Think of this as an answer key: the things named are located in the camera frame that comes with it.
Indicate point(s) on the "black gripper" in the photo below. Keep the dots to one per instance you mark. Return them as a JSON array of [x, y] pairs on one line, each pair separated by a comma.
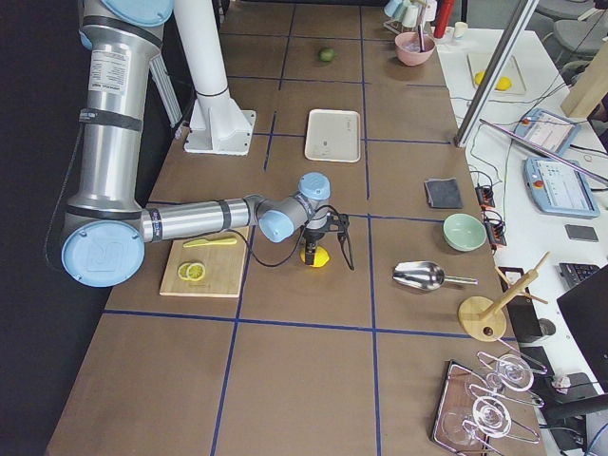
[[313, 234]]

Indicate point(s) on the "yellow lemon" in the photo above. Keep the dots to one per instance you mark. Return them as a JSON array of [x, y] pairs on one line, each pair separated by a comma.
[[323, 257]]

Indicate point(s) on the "green lime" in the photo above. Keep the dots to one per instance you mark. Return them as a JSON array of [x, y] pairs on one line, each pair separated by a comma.
[[326, 55]]

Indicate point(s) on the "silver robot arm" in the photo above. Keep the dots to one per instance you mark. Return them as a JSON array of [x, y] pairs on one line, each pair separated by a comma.
[[105, 228]]

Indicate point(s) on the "cream plastic tray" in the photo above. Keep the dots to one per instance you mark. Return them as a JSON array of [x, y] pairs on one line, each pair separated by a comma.
[[333, 136]]

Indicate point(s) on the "black tray with glasses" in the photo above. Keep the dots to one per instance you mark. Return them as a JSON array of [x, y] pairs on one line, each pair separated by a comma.
[[472, 412]]

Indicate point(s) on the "side cream tray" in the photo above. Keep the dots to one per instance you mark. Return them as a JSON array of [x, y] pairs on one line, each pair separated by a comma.
[[479, 61]]

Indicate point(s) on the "bamboo cutting board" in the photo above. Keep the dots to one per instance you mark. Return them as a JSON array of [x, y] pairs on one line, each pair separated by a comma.
[[224, 267]]

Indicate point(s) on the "yellow plastic knife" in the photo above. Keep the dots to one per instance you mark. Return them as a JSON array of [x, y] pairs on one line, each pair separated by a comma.
[[202, 242]]

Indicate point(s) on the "metal scoop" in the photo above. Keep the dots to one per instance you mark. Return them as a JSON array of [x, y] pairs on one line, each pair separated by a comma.
[[426, 276]]

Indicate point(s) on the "lemon slice right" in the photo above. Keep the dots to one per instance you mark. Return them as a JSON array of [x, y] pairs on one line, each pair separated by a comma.
[[195, 271]]

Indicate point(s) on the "lemon slice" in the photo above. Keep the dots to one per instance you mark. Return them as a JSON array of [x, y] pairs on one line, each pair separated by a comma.
[[183, 271], [195, 271]]

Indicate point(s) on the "lemon slice left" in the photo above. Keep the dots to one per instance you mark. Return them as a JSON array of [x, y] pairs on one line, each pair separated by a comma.
[[183, 271]]

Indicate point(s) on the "grey folded cloth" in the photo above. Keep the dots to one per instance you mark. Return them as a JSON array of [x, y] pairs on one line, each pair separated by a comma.
[[443, 194]]

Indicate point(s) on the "green bowl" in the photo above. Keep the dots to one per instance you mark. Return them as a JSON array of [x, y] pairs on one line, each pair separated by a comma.
[[464, 233]]

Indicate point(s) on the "wooden mug tree stand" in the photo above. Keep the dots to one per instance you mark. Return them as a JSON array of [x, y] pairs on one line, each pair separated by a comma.
[[483, 318]]

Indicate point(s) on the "pink bowl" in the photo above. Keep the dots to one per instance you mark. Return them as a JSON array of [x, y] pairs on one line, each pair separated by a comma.
[[408, 50]]

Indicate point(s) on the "spare yellow lemon two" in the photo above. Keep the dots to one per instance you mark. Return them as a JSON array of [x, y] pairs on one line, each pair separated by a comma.
[[479, 77]]

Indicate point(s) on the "teach pendant near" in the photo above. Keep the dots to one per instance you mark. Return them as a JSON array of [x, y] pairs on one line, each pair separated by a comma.
[[559, 189]]

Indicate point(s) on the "teach pendant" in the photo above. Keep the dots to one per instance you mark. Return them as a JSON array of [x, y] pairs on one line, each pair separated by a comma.
[[559, 189], [547, 130]]

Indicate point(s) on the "metal straw in bowl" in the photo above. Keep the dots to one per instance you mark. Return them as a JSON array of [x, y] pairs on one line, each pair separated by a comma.
[[421, 38]]

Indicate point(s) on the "cup rack with cups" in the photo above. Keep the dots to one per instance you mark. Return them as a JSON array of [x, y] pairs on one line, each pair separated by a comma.
[[408, 15]]

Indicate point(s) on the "spare yellow lemon one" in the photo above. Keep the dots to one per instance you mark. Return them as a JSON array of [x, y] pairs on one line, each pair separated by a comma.
[[503, 84]]

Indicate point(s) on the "black keyboard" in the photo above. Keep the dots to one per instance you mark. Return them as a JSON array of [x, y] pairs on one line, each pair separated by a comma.
[[575, 273]]

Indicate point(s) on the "teach pendant far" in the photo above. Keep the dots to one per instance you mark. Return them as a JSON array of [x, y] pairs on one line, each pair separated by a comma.
[[547, 130]]

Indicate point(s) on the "red bottle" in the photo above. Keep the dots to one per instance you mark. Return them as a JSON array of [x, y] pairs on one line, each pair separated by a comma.
[[444, 11]]

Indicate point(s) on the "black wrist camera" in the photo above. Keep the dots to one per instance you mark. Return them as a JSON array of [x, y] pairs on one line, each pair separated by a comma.
[[339, 224]]

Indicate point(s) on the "white pedestal column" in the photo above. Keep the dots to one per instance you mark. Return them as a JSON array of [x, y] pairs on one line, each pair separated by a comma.
[[217, 124]]

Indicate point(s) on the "aluminium frame post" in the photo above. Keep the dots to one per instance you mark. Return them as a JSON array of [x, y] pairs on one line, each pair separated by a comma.
[[514, 28]]

